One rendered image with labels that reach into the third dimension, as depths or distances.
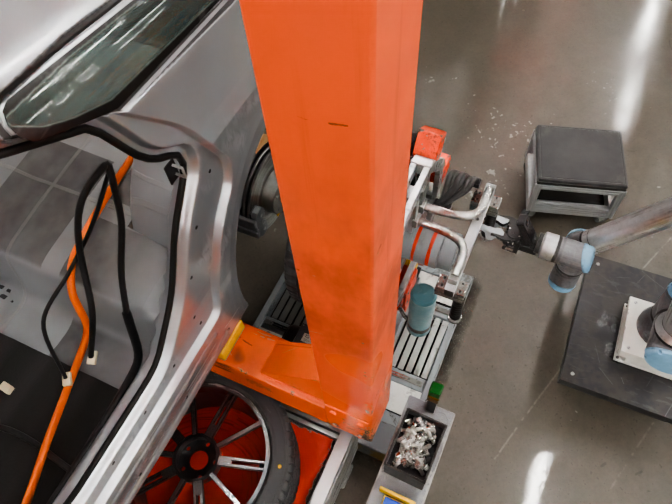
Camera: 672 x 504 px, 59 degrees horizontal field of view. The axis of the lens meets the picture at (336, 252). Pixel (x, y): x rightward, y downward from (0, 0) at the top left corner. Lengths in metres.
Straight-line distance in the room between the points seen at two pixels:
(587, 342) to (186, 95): 1.81
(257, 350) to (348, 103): 1.39
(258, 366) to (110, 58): 1.12
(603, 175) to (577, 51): 1.30
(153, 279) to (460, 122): 2.20
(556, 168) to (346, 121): 2.26
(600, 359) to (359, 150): 1.90
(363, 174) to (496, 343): 2.05
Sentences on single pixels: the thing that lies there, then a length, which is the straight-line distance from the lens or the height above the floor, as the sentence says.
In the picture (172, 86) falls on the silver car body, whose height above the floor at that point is 1.66.
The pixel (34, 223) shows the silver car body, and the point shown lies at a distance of 2.08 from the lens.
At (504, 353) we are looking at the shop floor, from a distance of 2.77.
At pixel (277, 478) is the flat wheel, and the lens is 2.06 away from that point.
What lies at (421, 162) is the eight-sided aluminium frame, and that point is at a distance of 1.82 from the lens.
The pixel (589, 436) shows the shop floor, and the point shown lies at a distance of 2.74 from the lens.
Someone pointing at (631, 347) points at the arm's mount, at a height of 0.39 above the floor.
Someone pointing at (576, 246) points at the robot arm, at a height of 0.85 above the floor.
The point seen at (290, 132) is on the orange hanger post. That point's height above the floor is 1.92.
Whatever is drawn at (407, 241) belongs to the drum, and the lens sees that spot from 1.91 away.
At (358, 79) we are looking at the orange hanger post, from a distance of 0.68.
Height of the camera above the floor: 2.50
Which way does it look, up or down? 58 degrees down
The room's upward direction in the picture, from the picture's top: 5 degrees counter-clockwise
